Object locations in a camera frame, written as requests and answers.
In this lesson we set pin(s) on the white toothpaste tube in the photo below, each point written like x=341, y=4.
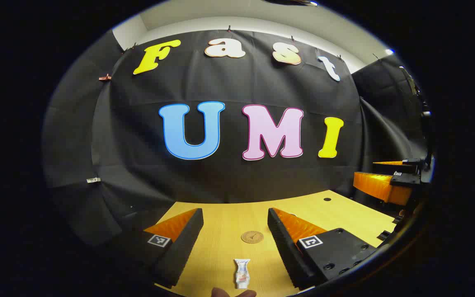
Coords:
x=242, y=272

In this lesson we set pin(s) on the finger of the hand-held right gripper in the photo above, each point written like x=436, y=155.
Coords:
x=375, y=185
x=404, y=166

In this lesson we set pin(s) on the black backdrop cloth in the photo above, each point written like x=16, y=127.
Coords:
x=241, y=82

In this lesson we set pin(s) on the white cloth clip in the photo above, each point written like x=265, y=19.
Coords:
x=93, y=180

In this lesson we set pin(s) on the red cloth clip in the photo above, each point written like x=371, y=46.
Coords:
x=104, y=77

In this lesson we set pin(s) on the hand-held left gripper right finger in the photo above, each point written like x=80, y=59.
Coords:
x=283, y=247

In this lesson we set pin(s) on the black table edge clamp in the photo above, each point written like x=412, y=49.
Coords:
x=399, y=216
x=384, y=235

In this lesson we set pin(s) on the wooden desktop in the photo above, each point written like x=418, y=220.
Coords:
x=229, y=231

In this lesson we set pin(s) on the round cork coaster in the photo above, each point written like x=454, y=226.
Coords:
x=252, y=237

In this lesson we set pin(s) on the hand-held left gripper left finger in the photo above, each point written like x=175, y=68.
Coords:
x=184, y=243

